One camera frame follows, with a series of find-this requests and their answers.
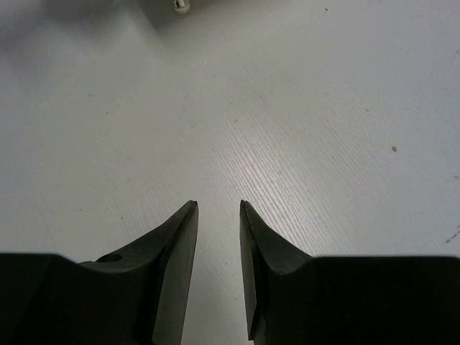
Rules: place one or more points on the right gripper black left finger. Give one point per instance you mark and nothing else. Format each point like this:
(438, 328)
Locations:
(146, 283)

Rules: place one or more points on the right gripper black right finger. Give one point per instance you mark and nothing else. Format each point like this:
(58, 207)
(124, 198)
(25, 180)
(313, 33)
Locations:
(275, 295)

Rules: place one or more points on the cream round drawer organizer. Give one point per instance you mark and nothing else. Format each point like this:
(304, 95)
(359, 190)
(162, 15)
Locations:
(181, 6)

